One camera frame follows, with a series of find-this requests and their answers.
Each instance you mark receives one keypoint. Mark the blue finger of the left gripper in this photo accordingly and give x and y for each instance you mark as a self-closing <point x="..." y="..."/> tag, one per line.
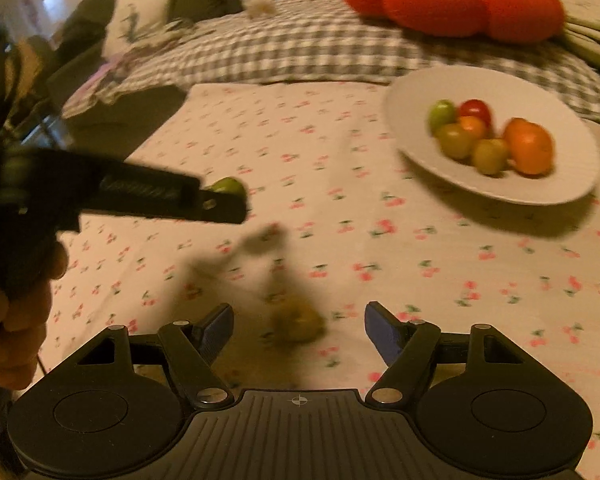
<point x="219" y="207"/>

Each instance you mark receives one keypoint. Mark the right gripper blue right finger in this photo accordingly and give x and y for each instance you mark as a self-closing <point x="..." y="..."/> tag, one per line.
<point x="407" y="348"/>

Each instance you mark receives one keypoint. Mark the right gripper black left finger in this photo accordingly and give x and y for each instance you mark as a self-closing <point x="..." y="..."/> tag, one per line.
<point x="190" y="350"/>

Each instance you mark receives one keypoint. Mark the green lime fruit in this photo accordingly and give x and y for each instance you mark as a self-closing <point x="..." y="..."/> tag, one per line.
<point x="228" y="185"/>

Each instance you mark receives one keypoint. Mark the large orange mandarin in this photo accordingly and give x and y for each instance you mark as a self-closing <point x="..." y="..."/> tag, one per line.
<point x="532" y="151"/>

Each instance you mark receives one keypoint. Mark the olive green tomato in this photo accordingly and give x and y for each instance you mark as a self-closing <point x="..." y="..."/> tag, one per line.
<point x="454" y="141"/>

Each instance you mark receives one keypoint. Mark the person's left hand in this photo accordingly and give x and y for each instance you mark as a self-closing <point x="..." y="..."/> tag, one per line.
<point x="24" y="324"/>

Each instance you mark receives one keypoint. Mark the cherry print tablecloth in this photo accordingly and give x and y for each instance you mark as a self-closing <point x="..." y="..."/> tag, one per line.
<point x="339" y="218"/>

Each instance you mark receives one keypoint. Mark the grey checkered blanket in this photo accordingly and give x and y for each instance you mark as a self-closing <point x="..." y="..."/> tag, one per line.
<point x="321" y="40"/>

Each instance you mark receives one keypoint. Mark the white embroidered small pillow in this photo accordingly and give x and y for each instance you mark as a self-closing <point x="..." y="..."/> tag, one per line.
<point x="132" y="21"/>

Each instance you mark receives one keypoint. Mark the clear cotton swab container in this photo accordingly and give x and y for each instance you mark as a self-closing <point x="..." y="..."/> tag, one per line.
<point x="259" y="8"/>

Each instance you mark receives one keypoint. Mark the small yellow-green fruit on plate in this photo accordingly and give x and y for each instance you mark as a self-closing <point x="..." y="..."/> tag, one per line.
<point x="490" y="157"/>

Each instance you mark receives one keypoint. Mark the dark green sofa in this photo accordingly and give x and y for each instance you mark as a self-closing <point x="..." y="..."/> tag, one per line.
<point x="121" y="127"/>

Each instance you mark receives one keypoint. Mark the white ribbed plate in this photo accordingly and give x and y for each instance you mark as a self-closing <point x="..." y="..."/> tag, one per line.
<point x="575" y="166"/>

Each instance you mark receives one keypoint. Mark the small orange fruit on plate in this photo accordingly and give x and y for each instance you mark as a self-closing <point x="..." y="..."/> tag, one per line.
<point x="474" y="126"/>

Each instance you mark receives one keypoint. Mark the orange fruit on plate right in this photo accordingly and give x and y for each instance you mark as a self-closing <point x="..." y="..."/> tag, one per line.
<point x="513" y="126"/>

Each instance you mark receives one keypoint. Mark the red tomato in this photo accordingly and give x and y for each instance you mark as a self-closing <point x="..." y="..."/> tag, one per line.
<point x="478" y="109"/>

